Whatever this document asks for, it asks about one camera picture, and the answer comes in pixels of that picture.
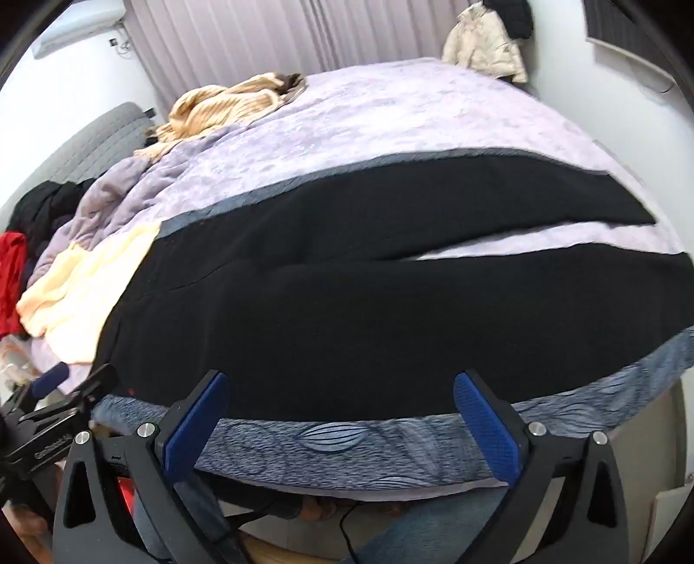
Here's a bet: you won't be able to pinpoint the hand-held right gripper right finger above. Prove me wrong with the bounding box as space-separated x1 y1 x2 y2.
452 370 643 564

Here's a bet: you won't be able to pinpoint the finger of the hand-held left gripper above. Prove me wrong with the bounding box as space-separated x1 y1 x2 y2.
68 364 120 413
29 362 71 399

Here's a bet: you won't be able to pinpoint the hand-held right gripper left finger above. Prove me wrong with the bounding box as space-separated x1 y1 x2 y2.
51 370 250 564

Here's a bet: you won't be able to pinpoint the black pants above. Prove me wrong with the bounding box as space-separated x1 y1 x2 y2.
95 146 694 424

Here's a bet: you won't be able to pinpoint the soft peach cloth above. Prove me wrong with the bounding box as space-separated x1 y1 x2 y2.
16 225 164 364

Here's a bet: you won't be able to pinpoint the red garment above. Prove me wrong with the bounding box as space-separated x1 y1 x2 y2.
0 232 30 337

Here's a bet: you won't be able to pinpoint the pile of black clothes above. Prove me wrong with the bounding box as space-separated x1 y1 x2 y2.
8 181 95 256

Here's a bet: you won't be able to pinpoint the white cardboard box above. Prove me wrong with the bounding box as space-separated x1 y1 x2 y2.
649 477 694 550

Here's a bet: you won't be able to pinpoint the grey quilted headboard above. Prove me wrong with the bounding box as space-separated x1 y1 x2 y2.
33 102 158 190

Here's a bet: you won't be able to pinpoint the tan striped sweater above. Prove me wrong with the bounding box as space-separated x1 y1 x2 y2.
133 73 294 161

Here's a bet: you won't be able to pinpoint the purple fleece blanket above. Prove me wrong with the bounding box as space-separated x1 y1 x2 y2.
24 57 689 380

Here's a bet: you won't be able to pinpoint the white air conditioner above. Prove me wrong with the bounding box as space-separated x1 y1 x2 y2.
33 5 128 58

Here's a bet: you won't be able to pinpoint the dark brown garment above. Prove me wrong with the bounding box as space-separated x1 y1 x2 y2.
271 70 308 104

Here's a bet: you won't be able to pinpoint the pale pleated curtain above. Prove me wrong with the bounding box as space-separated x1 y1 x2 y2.
124 0 467 109

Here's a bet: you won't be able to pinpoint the beige jacket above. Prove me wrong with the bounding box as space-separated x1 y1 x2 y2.
442 3 529 85

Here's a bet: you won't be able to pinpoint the black hanging garment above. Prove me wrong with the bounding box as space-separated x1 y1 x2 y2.
482 0 535 40

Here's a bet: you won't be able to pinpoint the black cable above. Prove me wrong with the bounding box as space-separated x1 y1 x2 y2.
337 502 372 564

